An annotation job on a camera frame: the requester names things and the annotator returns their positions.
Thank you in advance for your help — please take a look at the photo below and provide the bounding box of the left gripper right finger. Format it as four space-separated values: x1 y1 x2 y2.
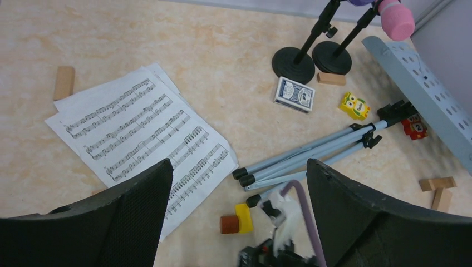
307 159 471 266

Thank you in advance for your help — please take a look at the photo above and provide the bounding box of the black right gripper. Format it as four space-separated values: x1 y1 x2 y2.
238 239 317 267

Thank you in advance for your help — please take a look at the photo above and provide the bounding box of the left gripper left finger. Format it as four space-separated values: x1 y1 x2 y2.
1 159 173 266

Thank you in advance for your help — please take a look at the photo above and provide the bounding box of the sheet music page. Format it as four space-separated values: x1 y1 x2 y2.
46 68 238 239
54 63 181 111

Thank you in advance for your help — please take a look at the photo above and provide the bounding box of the light blue music stand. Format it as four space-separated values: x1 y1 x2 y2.
232 36 471 191

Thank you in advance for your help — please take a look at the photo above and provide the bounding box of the black microphone stand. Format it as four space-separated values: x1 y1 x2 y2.
272 0 341 85
312 1 381 75

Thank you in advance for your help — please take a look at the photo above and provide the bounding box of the pink toy microphone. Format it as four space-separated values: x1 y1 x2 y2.
377 0 415 41

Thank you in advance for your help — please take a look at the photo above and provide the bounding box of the purple toy microphone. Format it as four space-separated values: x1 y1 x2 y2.
347 0 375 7

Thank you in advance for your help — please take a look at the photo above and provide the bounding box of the brown wooden cylinder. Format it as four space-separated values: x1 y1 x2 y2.
219 215 240 234

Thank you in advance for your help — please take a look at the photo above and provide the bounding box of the yellow wooden block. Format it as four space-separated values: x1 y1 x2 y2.
234 203 253 233

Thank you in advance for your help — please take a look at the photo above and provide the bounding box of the wooden block right side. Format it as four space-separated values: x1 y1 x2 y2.
431 188 453 213

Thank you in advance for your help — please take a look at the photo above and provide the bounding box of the red owl number block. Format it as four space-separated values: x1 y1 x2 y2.
401 114 429 141

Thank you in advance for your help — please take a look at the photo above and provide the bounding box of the yellow owl number block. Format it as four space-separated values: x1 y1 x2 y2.
338 92 370 121

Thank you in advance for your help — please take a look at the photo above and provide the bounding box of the blue playing card box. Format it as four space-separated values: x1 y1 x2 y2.
273 76 316 113

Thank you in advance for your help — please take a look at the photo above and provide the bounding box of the light wooden block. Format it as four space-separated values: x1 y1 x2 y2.
316 72 347 86

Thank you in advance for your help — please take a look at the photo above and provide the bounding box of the wooden block far left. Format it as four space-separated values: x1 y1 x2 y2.
53 66 75 101

